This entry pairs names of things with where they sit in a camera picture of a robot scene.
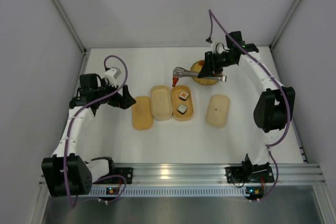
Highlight metal serving tongs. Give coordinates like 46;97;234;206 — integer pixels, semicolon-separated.
173;67;227;82

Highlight red fried chicken drumstick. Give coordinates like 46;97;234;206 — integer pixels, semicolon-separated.
172;77;179;87

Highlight salmon sushi roll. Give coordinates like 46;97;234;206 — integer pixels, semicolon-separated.
178;91;190;101

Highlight cucumber sushi roll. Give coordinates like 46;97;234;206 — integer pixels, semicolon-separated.
177;104;188;115

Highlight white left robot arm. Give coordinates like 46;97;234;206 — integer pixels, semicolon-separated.
41;67;136;197

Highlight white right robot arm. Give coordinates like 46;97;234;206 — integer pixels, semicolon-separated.
197;31;296;151

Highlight orange lunch box lid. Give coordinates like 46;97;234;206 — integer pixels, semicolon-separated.
132;96;153;131

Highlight beige lunch box container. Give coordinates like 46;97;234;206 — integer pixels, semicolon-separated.
150;85;173;121

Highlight orange lunch box container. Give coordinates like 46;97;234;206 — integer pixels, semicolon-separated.
171;86;194;122

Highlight beige lunch box lid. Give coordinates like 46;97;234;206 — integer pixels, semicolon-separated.
205;94;230;129

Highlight round woven bamboo tray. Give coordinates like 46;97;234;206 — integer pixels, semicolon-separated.
190;60;219;86

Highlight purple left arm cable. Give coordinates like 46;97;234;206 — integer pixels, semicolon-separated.
62;55;129;208

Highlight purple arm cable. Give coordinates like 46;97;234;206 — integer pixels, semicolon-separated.
62;55;129;208
208;8;293;204

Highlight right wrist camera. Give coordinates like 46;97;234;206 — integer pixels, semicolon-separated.
206;37;226;54

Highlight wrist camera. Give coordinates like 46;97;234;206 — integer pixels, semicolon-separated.
104;67;121;88
206;37;226;54

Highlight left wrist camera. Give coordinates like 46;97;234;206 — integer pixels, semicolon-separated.
104;67;121;88

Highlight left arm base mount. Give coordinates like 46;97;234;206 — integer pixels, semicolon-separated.
87;157;134;185

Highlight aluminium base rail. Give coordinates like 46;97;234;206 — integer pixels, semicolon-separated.
116;163;326;187

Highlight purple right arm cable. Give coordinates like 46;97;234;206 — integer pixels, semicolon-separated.
208;8;293;204

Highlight slotted cable duct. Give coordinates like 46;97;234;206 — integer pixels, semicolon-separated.
89;185;253;198

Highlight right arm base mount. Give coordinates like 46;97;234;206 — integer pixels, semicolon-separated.
225;154;275;188

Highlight right aluminium frame post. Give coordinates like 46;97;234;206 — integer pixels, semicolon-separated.
269;0;303;52

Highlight aluminium frame post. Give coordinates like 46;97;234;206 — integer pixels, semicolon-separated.
50;0;87;55
269;0;303;52

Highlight left aluminium frame post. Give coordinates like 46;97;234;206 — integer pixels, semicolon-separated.
50;0;87;55

